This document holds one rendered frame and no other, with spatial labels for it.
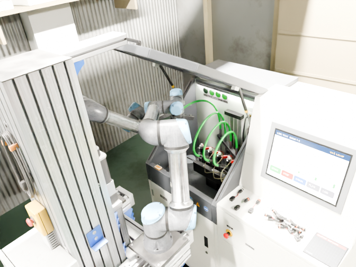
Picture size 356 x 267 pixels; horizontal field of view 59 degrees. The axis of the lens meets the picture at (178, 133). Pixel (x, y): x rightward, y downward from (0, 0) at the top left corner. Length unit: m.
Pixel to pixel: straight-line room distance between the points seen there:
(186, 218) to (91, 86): 2.74
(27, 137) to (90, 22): 2.82
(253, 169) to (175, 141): 0.72
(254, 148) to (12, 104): 1.33
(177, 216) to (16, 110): 0.83
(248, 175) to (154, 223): 0.74
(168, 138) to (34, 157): 0.55
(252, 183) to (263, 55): 2.45
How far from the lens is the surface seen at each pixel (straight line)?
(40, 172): 1.24
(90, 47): 1.31
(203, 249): 2.41
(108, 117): 1.76
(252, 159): 1.95
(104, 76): 4.04
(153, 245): 1.63
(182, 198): 1.49
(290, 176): 1.85
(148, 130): 1.41
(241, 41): 4.28
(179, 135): 1.39
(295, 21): 3.86
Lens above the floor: 2.34
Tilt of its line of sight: 31 degrees down
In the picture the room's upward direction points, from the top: 6 degrees counter-clockwise
